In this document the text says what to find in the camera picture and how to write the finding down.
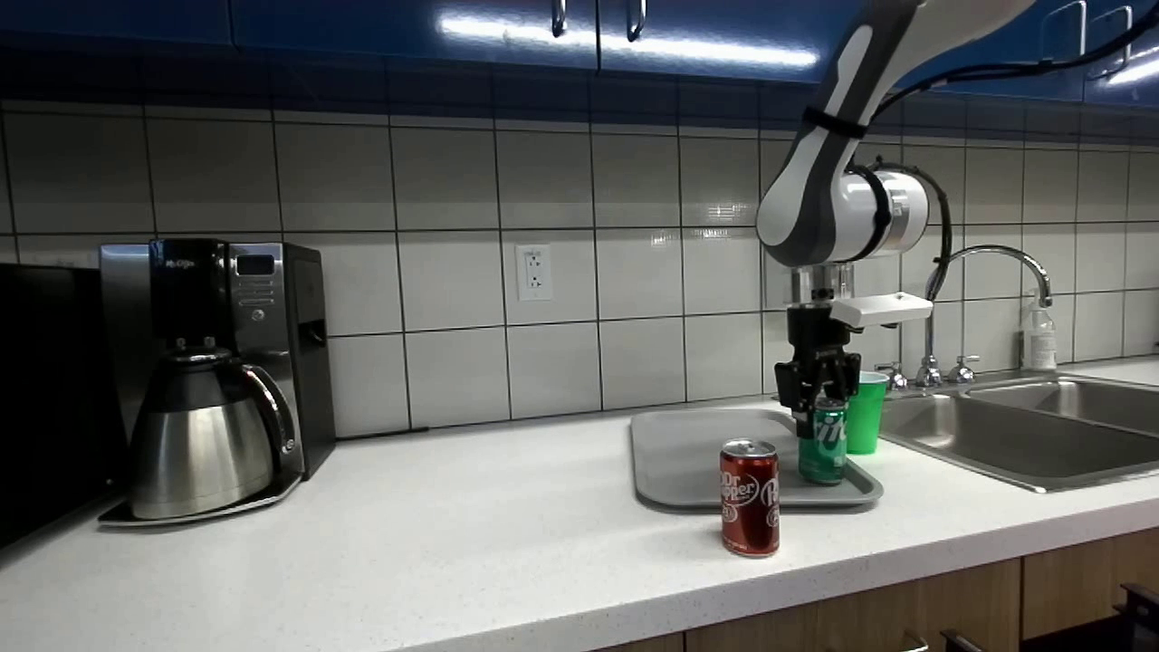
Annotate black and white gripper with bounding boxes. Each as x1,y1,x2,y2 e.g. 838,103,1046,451
773,284,940,443

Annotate green soda can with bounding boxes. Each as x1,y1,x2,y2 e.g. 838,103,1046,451
797,395,853,487

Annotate red soda can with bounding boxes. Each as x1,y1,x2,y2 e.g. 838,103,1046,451
718,435,788,561

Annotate grey plastic tray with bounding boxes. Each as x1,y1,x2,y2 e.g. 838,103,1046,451
627,398,889,513

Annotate green plastic cup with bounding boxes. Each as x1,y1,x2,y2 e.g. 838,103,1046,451
846,376,890,458

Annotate stainless steel double sink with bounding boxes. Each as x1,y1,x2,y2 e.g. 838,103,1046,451
882,374,1159,494

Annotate chrome gooseneck faucet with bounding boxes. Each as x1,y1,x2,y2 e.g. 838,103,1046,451
921,241,1058,392

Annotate clear soap pump bottle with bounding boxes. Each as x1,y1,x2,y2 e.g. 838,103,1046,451
1023,300,1067,376

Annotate wooden base cabinets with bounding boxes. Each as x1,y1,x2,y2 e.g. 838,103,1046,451
601,525,1159,652

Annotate black steel coffee maker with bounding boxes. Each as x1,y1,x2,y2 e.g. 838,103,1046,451
98,234,342,533

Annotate stainless steel coffee carafe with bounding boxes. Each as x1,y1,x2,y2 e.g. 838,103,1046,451
127,346,307,525

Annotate black microwave oven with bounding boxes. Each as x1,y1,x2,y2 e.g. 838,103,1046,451
0,259,132,550

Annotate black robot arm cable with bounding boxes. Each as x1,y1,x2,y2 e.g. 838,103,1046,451
884,0,1159,300

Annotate white wall power outlet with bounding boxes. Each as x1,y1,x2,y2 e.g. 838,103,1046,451
514,241,560,302

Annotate blue wall cabinets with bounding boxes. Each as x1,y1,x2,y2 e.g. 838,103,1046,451
0,0,1159,115

